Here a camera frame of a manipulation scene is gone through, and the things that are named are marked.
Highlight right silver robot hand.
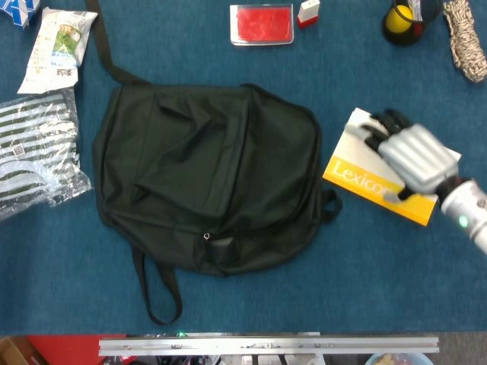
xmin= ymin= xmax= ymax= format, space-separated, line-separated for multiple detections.
xmin=344 ymin=109 xmax=462 ymax=203

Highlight white yellow Lexicon book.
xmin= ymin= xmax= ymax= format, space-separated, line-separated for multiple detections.
xmin=321 ymin=106 xmax=463 ymax=227

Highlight black fabric backpack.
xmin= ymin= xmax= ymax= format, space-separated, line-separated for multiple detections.
xmin=84 ymin=0 xmax=343 ymax=326

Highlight black mesh pen holder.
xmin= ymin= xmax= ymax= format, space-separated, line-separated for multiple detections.
xmin=381 ymin=0 xmax=445 ymax=47

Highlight red cap whiteboard marker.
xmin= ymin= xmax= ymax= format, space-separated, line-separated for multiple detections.
xmin=409 ymin=0 xmax=425 ymax=37

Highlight yellow foam ball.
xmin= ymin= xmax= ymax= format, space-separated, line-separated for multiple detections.
xmin=384 ymin=6 xmax=414 ymax=32

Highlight red white stamp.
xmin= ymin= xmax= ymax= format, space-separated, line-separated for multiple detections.
xmin=296 ymin=0 xmax=321 ymax=30

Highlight red ink pad tin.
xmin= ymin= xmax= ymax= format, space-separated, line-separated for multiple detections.
xmin=229 ymin=3 xmax=295 ymax=47

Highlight light blue bowl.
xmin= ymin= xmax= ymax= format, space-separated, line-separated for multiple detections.
xmin=364 ymin=352 xmax=434 ymax=365

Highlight white green snack bag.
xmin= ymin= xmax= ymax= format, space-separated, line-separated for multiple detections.
xmin=17 ymin=7 xmax=99 ymax=95

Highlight striped garment in plastic bag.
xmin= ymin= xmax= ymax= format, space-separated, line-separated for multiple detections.
xmin=0 ymin=87 xmax=93 ymax=223

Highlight red box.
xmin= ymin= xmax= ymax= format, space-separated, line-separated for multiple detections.
xmin=27 ymin=334 xmax=126 ymax=365

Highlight blue white snake puzzle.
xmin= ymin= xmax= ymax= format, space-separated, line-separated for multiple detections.
xmin=0 ymin=0 xmax=42 ymax=30

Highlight brown cardboard box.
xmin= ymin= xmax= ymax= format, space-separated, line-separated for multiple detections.
xmin=0 ymin=335 xmax=39 ymax=365

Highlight beige speckled rope bundle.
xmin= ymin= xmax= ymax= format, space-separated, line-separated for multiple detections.
xmin=442 ymin=0 xmax=487 ymax=84

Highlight aluminium profile rail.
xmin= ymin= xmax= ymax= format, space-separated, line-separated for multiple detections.
xmin=98 ymin=335 xmax=441 ymax=357

